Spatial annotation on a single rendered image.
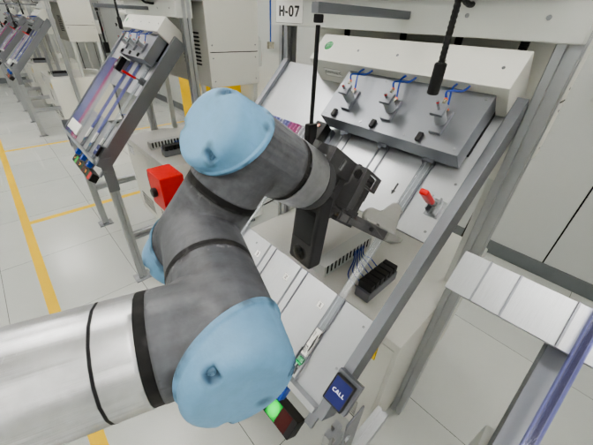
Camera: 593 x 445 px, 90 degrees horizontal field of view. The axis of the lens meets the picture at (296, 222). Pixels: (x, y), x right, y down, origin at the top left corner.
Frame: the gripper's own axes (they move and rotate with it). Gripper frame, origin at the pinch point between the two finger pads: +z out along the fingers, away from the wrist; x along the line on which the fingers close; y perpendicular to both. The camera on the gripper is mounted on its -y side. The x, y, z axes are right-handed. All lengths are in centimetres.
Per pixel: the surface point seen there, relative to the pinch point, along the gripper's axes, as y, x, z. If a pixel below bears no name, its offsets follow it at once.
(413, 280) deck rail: -4.8, -9.9, 9.7
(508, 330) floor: -17, -31, 154
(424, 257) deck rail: -0.2, -9.4, 10.1
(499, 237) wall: 32, -1, 198
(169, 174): -19, 93, 15
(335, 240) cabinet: -12, 32, 54
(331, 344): -24.1, -3.3, 7.2
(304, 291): -19.4, 8.3, 8.0
